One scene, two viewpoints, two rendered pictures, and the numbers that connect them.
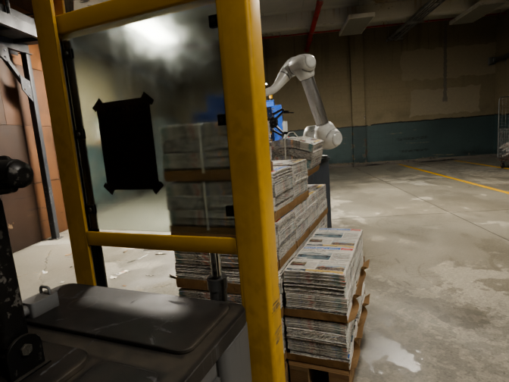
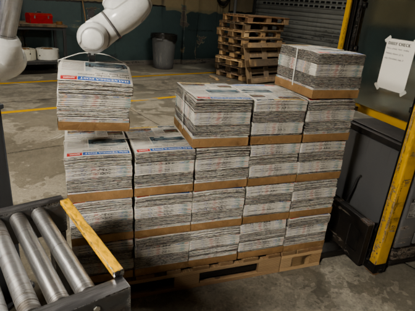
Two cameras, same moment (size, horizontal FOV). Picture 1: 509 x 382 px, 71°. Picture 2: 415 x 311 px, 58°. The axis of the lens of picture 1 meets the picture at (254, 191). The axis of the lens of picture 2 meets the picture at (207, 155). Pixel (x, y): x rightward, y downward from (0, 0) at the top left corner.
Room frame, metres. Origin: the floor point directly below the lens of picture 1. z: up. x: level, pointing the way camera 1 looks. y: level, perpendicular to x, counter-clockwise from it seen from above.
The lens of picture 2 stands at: (3.36, 1.25, 1.47)
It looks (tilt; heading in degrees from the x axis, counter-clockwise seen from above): 22 degrees down; 226
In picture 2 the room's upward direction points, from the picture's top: 5 degrees clockwise
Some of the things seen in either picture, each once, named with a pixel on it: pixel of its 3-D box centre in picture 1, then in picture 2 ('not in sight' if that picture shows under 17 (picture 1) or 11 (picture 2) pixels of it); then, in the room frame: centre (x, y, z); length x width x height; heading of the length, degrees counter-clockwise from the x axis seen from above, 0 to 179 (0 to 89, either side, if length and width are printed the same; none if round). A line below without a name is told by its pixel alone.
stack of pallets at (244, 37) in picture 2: not in sight; (250, 46); (-3.14, -4.39, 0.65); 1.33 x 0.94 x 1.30; 179
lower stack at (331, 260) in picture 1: (330, 298); not in sight; (1.86, -0.38, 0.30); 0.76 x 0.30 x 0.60; 157
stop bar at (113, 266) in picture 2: not in sight; (88, 232); (2.95, 0.34, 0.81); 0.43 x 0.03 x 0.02; 85
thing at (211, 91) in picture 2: (269, 163); (212, 90); (2.06, -0.10, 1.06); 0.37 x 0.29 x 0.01; 65
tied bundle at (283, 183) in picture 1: (250, 192); (262, 112); (1.79, 0.02, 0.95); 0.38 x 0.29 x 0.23; 66
